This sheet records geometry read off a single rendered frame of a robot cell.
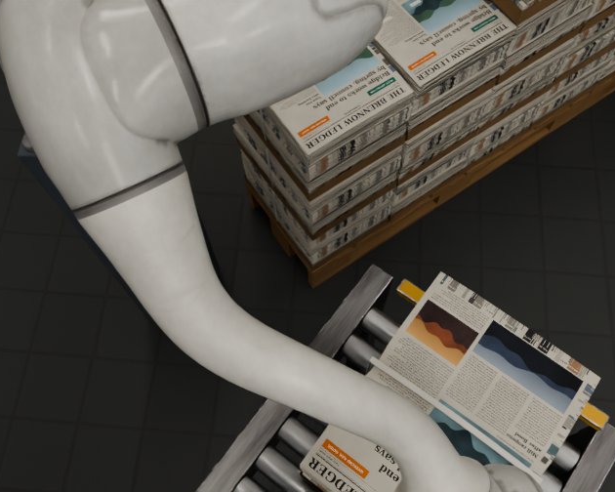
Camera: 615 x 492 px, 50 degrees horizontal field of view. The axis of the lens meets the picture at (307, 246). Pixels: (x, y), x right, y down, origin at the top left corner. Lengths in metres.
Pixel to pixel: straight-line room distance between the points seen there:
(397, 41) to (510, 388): 0.85
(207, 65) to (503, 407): 0.70
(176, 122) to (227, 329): 0.18
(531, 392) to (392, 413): 0.43
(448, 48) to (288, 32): 1.06
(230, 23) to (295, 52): 0.06
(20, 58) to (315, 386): 0.36
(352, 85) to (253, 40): 0.97
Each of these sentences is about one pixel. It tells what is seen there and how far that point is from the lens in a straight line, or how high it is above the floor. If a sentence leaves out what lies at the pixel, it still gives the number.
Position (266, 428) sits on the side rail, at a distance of 1.24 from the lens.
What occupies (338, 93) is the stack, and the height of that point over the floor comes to 0.83.
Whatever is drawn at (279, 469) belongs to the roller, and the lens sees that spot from 1.23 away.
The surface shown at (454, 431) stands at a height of 1.03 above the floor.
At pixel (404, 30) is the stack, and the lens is 1.60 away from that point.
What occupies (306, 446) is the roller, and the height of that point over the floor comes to 0.80.
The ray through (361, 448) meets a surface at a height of 1.03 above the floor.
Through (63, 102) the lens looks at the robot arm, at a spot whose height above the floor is 1.61.
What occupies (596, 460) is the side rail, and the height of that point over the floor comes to 0.80.
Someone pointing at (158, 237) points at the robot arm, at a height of 1.54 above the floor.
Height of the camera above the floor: 2.02
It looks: 66 degrees down
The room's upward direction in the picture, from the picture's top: 3 degrees counter-clockwise
